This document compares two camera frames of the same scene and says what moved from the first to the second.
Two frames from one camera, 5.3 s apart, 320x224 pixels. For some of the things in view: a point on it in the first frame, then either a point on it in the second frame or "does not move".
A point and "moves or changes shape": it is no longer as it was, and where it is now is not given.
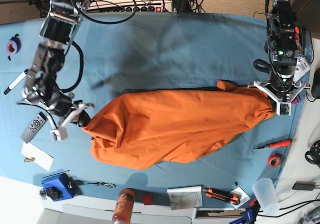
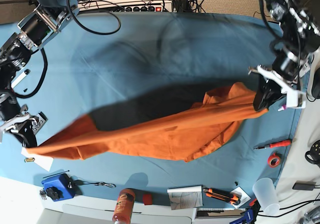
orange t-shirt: (143, 129) moves or changes shape
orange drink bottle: (124, 206) does not move
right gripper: (83, 119) → (26, 134)
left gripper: (273, 103) → (266, 94)
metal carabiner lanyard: (80, 182) does not move
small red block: (147, 199) does not move
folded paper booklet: (186, 197) does not move
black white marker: (25, 72) does not move
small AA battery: (29, 159) does not move
